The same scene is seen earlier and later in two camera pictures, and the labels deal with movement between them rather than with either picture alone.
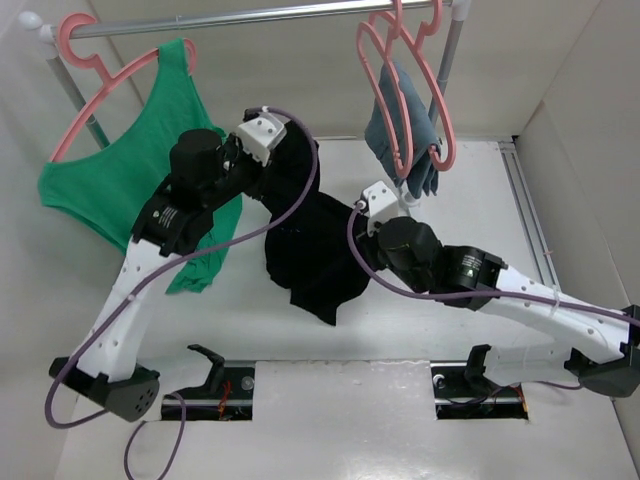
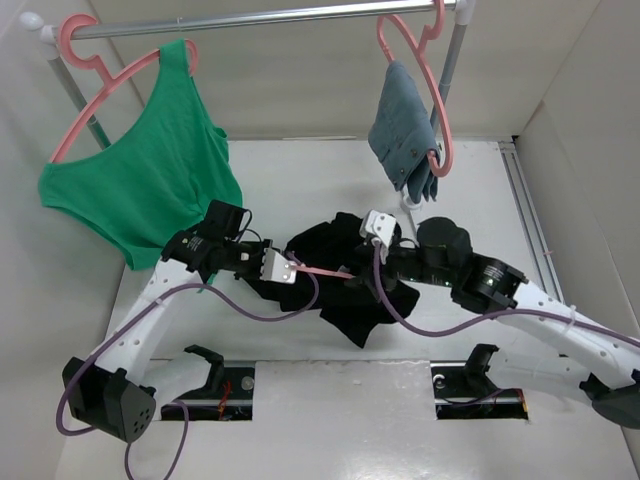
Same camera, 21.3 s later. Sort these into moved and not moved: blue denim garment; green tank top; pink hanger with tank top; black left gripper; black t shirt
Moved: black left gripper; black t shirt
Not moved: green tank top; pink hanger with tank top; blue denim garment
